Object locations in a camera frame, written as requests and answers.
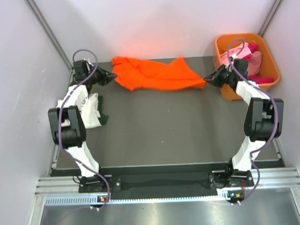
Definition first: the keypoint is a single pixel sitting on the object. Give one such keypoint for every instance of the aluminium frame extrusion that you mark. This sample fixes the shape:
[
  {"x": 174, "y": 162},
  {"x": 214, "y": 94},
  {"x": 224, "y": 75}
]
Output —
[{"x": 269, "y": 178}]

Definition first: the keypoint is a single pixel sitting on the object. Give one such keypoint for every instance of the light pink t-shirt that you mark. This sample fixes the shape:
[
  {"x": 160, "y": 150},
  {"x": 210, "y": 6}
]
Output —
[{"x": 240, "y": 52}]

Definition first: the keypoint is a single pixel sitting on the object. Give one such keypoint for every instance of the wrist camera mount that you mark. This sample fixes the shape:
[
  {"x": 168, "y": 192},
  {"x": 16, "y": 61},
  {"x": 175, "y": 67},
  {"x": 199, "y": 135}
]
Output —
[
  {"x": 230, "y": 61},
  {"x": 90, "y": 66}
]

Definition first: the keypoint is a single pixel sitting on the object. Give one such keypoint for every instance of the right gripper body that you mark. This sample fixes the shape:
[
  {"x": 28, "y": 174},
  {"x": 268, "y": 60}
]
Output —
[{"x": 223, "y": 77}]

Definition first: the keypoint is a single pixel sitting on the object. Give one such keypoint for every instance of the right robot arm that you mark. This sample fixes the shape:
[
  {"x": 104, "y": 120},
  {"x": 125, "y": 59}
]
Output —
[{"x": 263, "y": 120}]

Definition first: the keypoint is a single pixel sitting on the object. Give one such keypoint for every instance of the slotted cable duct rail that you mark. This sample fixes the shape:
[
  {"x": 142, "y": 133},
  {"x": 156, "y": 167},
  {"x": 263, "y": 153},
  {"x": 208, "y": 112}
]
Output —
[{"x": 98, "y": 200}]

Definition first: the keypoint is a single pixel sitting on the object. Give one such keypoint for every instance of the orange plastic basket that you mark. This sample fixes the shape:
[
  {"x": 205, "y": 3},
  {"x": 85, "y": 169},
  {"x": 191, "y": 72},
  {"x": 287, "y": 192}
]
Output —
[{"x": 268, "y": 67}]

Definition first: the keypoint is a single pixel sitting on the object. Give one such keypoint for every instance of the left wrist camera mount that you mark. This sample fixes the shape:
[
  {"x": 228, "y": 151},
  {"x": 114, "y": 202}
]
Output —
[{"x": 90, "y": 66}]

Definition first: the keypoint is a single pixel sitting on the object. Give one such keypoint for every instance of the salmon pink t-shirt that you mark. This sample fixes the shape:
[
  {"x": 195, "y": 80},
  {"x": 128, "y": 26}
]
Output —
[{"x": 254, "y": 63}]

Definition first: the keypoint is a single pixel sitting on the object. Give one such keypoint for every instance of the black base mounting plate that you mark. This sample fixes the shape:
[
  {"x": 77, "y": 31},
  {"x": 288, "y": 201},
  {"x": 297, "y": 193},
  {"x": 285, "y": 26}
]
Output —
[{"x": 167, "y": 180}]

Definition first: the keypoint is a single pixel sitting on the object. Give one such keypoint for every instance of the white printed folded t-shirt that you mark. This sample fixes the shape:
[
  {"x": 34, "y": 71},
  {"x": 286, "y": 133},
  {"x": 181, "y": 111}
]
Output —
[{"x": 89, "y": 107}]

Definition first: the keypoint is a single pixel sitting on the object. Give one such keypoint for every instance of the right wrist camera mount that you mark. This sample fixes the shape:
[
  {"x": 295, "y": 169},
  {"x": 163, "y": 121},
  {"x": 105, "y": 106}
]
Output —
[{"x": 230, "y": 61}]

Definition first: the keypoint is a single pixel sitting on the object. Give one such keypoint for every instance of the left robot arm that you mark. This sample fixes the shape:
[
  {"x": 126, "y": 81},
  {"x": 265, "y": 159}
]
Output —
[{"x": 77, "y": 112}]

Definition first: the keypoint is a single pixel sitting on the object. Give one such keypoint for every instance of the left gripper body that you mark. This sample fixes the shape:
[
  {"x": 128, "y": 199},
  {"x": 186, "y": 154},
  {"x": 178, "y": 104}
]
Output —
[{"x": 98, "y": 77}]

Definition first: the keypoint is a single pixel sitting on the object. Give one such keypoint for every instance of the magenta t-shirt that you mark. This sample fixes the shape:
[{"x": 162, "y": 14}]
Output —
[{"x": 258, "y": 79}]

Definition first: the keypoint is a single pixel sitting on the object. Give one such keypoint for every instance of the orange t-shirt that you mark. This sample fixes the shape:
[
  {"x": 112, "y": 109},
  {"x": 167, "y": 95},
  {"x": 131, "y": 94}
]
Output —
[{"x": 134, "y": 74}]

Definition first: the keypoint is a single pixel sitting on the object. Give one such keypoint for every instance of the dark green folded t-shirt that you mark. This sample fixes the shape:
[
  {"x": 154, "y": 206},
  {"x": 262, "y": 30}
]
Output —
[{"x": 103, "y": 118}]

